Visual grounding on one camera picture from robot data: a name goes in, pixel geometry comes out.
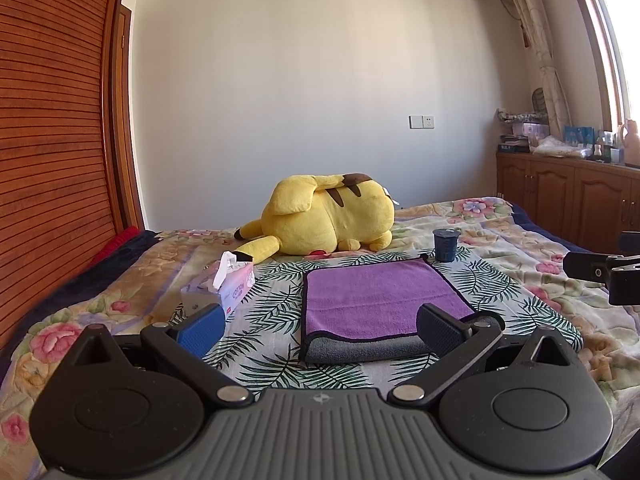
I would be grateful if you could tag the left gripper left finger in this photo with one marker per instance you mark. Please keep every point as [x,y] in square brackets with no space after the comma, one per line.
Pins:
[178,350]

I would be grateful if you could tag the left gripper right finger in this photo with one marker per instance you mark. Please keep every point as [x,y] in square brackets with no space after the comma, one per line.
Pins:
[461,346]

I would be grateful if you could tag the pink tissue box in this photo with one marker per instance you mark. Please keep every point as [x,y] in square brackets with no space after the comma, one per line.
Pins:
[224,283]

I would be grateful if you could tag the wooden side cabinet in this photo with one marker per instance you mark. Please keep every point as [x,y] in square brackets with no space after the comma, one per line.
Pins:
[587,203]

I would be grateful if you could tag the floral bed blanket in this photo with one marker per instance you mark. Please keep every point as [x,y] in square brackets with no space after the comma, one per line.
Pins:
[505,263]

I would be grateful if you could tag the dark blue cup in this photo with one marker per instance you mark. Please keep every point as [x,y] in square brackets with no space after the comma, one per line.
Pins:
[445,244]

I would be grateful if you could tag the red pillow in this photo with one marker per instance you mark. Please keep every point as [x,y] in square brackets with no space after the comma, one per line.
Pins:
[114,244]

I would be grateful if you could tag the pink bottle on cabinet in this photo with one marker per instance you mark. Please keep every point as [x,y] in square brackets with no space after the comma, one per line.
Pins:
[631,143]

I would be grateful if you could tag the white plastic bag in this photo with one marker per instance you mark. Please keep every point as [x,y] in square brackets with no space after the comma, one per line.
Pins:
[552,147]

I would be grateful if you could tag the stack of boxes and books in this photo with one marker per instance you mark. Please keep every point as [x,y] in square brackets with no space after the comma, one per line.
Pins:
[522,132]

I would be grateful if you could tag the yellow Pikachu plush toy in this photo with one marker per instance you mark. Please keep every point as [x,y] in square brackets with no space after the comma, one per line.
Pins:
[307,214]

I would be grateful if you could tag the wooden slatted wardrobe door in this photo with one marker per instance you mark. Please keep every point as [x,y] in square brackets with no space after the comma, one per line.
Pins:
[60,201]

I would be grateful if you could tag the beige floral curtain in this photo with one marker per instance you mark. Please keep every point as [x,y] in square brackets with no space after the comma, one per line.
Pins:
[534,19]

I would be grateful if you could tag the white wall switch plate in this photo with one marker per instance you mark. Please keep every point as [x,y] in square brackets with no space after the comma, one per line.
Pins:
[421,122]

